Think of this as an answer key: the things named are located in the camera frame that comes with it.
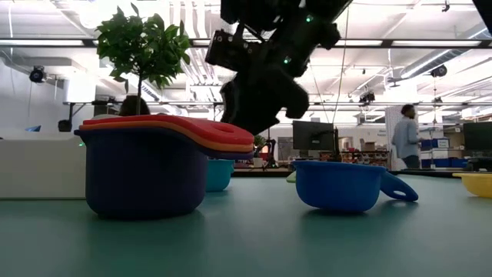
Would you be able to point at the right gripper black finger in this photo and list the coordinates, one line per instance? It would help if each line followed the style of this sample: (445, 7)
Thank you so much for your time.
(250, 119)
(273, 113)

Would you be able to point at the orange measuring cup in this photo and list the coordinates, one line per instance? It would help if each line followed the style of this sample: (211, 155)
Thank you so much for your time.
(230, 147)

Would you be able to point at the red measuring cup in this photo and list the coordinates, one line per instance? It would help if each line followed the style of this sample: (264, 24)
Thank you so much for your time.
(215, 132)

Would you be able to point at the teal measuring cup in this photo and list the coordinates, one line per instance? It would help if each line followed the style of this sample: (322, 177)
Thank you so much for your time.
(221, 175)

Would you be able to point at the light green measuring cup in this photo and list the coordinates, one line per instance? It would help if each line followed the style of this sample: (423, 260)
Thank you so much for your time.
(292, 178)

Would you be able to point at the blue measuring cup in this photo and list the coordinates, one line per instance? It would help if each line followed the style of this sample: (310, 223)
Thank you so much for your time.
(338, 188)

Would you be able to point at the dark purple measuring cup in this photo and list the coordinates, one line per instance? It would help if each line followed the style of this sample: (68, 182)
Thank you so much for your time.
(146, 181)

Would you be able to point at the yellow measuring cup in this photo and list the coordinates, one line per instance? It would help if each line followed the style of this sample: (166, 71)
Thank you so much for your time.
(478, 186)

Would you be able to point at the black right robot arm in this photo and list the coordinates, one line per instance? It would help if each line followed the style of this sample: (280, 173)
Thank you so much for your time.
(307, 34)

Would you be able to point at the small background potted plant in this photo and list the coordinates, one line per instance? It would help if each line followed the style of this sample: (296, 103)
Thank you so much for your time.
(261, 141)

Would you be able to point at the black computer monitor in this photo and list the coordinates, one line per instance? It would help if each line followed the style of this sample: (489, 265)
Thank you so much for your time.
(478, 136)
(313, 134)

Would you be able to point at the brown cardboard box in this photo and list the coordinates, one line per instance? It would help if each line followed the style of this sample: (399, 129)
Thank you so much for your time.
(369, 146)

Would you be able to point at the person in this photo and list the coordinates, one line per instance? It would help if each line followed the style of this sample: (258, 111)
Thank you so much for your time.
(405, 138)
(132, 107)
(64, 125)

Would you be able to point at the green potted tree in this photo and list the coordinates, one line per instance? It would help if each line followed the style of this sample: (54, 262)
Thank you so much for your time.
(150, 50)

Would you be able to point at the blue storage bin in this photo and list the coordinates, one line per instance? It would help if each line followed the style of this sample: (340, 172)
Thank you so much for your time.
(436, 144)
(442, 163)

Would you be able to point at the small blue object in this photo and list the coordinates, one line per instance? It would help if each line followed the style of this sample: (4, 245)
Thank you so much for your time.
(34, 129)

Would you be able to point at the black table edge frame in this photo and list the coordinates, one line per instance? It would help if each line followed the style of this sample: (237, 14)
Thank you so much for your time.
(261, 173)

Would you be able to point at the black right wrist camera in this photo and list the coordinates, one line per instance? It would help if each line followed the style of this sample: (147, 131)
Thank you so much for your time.
(227, 52)

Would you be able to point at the black hanging ceiling camera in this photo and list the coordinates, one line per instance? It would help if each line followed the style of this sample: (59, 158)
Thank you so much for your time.
(367, 97)
(37, 75)
(439, 71)

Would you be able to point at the long ceiling light rail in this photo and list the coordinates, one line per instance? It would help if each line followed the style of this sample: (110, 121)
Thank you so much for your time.
(423, 43)

